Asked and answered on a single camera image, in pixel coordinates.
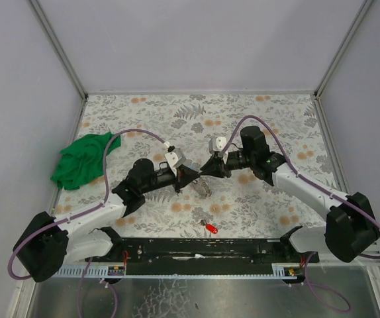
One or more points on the green crumpled cloth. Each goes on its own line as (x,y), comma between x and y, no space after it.
(81,162)

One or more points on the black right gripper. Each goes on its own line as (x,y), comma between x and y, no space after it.
(223,162)

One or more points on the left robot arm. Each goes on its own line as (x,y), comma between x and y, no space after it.
(49,242)

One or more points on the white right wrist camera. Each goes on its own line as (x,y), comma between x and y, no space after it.
(217,144)

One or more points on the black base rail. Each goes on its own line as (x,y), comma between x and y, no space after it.
(202,256)

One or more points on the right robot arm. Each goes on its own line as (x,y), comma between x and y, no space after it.
(348,230)

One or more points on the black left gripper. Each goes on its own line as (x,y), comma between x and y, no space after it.
(179,177)

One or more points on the white slotted cable duct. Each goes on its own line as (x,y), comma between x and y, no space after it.
(107,272)

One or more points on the floral patterned tablecloth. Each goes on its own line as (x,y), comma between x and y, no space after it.
(240,206)

